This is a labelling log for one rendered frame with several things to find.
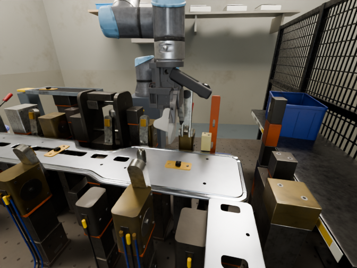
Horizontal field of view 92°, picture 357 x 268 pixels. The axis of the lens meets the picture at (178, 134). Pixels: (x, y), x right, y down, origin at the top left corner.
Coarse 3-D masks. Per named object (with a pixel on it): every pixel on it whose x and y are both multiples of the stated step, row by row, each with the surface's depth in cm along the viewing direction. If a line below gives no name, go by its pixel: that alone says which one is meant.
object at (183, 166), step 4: (168, 164) 56; (172, 164) 56; (176, 164) 55; (180, 164) 55; (184, 164) 56; (188, 164) 56; (172, 168) 55; (176, 168) 54; (180, 168) 54; (184, 168) 54; (188, 168) 54
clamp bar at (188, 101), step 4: (184, 92) 59; (188, 92) 58; (192, 92) 61; (184, 96) 59; (188, 96) 59; (192, 96) 62; (184, 100) 63; (188, 100) 63; (192, 100) 63; (184, 104) 63; (188, 104) 63; (184, 108) 64; (188, 108) 64; (184, 112) 64; (188, 112) 64; (184, 116) 65; (188, 116) 64; (184, 120) 65; (188, 120) 65; (184, 124) 65; (188, 124) 65; (188, 136) 65
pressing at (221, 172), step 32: (0, 160) 60; (64, 160) 59; (96, 160) 59; (128, 160) 59; (160, 160) 59; (192, 160) 59; (224, 160) 59; (160, 192) 46; (192, 192) 45; (224, 192) 45
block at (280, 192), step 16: (272, 192) 37; (288, 192) 36; (304, 192) 36; (272, 208) 36; (288, 208) 34; (304, 208) 33; (320, 208) 33; (272, 224) 36; (288, 224) 35; (304, 224) 35; (272, 240) 38; (288, 240) 38; (272, 256) 40; (288, 256) 39
